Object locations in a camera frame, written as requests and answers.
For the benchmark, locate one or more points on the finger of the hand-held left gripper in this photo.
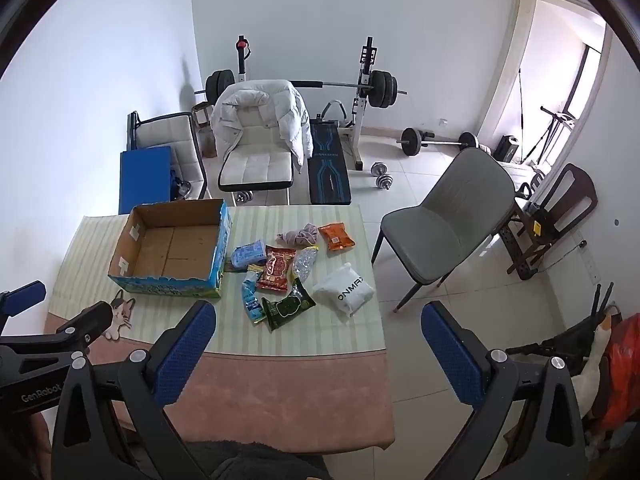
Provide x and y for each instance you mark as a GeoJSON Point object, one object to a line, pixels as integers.
{"type": "Point", "coordinates": [90, 320]}
{"type": "Point", "coordinates": [25, 295]}

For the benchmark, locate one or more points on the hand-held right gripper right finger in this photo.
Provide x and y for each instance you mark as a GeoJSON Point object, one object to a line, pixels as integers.
{"type": "Point", "coordinates": [452, 355]}

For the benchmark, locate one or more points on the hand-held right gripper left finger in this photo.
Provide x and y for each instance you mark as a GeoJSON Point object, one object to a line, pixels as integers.
{"type": "Point", "coordinates": [185, 355]}

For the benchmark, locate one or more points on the light blue packet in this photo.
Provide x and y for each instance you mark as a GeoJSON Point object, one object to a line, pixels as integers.
{"type": "Point", "coordinates": [252, 300]}

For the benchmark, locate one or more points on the cardboard box with blue print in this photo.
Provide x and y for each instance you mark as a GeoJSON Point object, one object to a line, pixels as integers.
{"type": "Point", "coordinates": [165, 250]}

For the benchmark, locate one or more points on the small yellow green packet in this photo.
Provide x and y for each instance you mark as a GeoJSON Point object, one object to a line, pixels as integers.
{"type": "Point", "coordinates": [245, 269]}

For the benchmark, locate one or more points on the green snack packet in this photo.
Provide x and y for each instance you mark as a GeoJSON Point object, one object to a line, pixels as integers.
{"type": "Point", "coordinates": [285, 307]}

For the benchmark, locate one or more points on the red snack packet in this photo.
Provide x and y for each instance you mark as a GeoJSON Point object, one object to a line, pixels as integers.
{"type": "Point", "coordinates": [275, 270]}

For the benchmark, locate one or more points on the white soft pouch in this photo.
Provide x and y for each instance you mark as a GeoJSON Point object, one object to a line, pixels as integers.
{"type": "Point", "coordinates": [345, 290]}

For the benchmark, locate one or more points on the pink cloth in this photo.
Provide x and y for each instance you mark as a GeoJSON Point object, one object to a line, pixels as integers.
{"type": "Point", "coordinates": [300, 236]}

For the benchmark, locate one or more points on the orange snack packet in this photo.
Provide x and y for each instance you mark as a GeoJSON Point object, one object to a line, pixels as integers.
{"type": "Point", "coordinates": [336, 236]}

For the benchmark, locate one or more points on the person's left forearm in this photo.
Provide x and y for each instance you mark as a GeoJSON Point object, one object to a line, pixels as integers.
{"type": "Point", "coordinates": [17, 450]}

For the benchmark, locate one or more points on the striped cat print tablecloth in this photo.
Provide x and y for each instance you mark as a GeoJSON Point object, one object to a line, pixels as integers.
{"type": "Point", "coordinates": [300, 360]}

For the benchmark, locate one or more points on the person's dark fleece clothing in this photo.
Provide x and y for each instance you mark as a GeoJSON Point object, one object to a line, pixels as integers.
{"type": "Point", "coordinates": [265, 462]}

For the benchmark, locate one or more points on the grey chair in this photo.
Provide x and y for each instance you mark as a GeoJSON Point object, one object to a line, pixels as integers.
{"type": "Point", "coordinates": [450, 220]}

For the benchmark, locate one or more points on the white goose plush toy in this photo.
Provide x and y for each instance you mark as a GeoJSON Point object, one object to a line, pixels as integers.
{"type": "Point", "coordinates": [595, 360]}

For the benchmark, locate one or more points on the blue folded mat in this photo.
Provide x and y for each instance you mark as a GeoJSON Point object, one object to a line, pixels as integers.
{"type": "Point", "coordinates": [145, 175]}

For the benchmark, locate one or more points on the black router antennas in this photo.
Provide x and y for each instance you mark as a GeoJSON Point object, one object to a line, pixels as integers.
{"type": "Point", "coordinates": [602, 300]}

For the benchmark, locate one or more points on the metal weight plate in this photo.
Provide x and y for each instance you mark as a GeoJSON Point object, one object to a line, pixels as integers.
{"type": "Point", "coordinates": [182, 189]}

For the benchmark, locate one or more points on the white power strip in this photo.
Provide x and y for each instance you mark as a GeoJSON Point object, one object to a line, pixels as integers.
{"type": "Point", "coordinates": [590, 260]}

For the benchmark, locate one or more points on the chrome dumbbell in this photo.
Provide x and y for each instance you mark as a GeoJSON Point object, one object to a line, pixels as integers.
{"type": "Point", "coordinates": [377, 167]}
{"type": "Point", "coordinates": [386, 182]}
{"type": "Point", "coordinates": [242, 197]}

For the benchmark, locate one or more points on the red plastic bag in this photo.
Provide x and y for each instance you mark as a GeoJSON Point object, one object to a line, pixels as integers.
{"type": "Point", "coordinates": [622, 370]}

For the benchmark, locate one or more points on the dark wooden chair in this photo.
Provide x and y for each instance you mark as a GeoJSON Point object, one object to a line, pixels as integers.
{"type": "Point", "coordinates": [555, 215]}

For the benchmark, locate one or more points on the white padded chair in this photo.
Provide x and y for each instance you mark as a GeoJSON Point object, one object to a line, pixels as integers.
{"type": "Point", "coordinates": [257, 170]}

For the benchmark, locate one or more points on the small black appliance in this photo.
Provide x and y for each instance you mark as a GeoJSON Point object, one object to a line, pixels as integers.
{"type": "Point", "coordinates": [510, 147]}

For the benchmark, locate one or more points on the short barbell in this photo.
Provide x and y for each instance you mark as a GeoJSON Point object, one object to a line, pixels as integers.
{"type": "Point", "coordinates": [415, 141]}

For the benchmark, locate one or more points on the black and blue weight bench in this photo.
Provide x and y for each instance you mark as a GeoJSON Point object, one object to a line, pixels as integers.
{"type": "Point", "coordinates": [327, 170]}

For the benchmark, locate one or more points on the small brown stool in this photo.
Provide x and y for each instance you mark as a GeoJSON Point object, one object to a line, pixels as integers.
{"type": "Point", "coordinates": [202, 110]}

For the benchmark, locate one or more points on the metal folding stand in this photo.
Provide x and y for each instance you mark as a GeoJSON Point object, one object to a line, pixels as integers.
{"type": "Point", "coordinates": [555, 130]}

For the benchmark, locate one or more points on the white down jacket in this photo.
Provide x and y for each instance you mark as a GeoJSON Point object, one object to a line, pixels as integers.
{"type": "Point", "coordinates": [282, 110]}

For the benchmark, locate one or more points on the long barbell with black plates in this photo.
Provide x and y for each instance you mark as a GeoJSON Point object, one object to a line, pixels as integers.
{"type": "Point", "coordinates": [382, 90]}

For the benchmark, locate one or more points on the white barbell rack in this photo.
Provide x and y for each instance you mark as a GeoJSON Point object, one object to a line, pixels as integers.
{"type": "Point", "coordinates": [367, 85]}

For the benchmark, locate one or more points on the black folding frame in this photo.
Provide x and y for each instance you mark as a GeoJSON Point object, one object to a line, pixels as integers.
{"type": "Point", "coordinates": [550, 345]}

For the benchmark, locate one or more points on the white chair with black frame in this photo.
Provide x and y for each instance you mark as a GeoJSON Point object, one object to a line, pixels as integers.
{"type": "Point", "coordinates": [170, 135]}

